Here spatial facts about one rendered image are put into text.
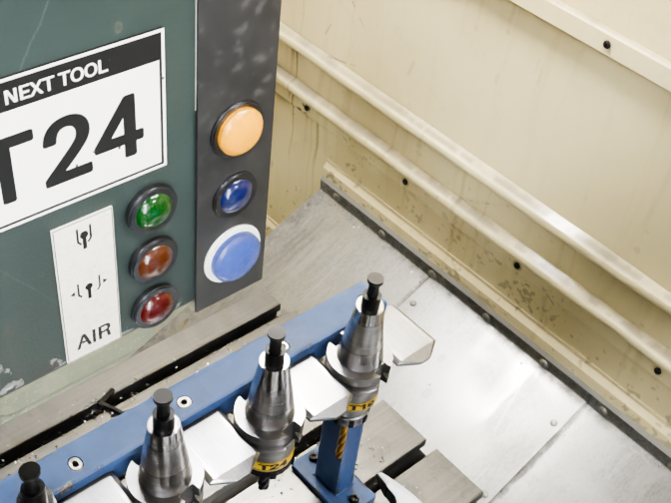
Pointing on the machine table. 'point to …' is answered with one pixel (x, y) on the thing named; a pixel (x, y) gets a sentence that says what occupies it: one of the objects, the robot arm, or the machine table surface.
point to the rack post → (325, 464)
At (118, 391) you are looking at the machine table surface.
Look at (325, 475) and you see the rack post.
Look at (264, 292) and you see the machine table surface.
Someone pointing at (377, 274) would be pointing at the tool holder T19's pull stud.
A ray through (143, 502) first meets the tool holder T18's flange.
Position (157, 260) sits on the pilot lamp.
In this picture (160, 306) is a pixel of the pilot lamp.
